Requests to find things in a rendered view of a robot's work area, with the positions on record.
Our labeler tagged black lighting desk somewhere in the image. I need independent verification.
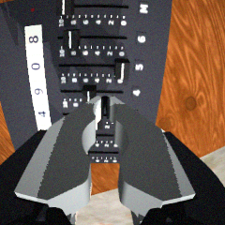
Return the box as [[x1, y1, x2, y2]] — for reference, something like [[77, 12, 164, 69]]
[[0, 0, 173, 163]]

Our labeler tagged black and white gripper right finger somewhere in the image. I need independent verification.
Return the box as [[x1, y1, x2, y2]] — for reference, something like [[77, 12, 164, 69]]
[[105, 95, 225, 225]]

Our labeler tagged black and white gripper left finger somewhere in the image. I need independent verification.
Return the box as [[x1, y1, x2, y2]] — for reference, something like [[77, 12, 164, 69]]
[[0, 95, 105, 225]]

